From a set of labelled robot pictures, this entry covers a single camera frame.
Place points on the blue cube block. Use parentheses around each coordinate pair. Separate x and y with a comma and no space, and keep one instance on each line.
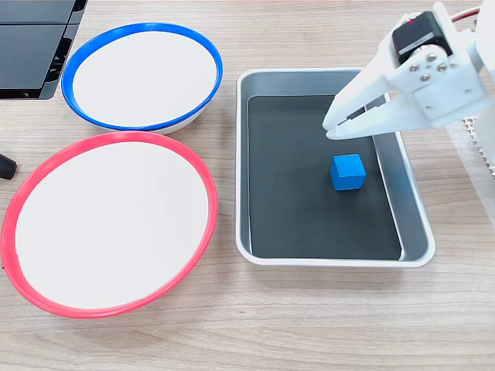
(348,174)

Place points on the silver metal tray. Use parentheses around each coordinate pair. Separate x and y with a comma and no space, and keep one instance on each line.
(410,193)

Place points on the black tray liner mat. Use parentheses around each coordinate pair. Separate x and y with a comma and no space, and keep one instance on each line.
(301,193)

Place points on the white dish blue rim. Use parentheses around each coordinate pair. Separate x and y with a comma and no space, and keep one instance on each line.
(143,77)

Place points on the white dish red rim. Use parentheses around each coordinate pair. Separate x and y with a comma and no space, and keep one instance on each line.
(112,228)

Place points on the translucent plastic sheet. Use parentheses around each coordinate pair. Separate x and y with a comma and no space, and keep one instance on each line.
(470,181)

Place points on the black glossy panel device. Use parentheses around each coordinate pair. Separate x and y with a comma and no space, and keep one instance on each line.
(27,50)

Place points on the black rounded object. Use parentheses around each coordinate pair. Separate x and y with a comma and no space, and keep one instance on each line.
(7,166)

